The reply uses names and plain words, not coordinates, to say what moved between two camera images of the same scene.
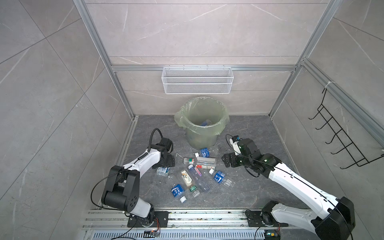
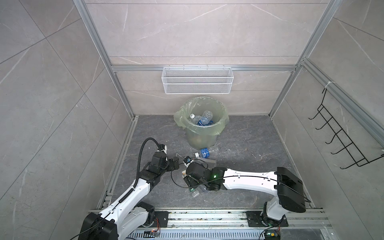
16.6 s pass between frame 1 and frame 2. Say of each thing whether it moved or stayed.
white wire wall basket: stayed
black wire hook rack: stayed
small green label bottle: stayed
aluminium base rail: stayed
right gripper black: moved
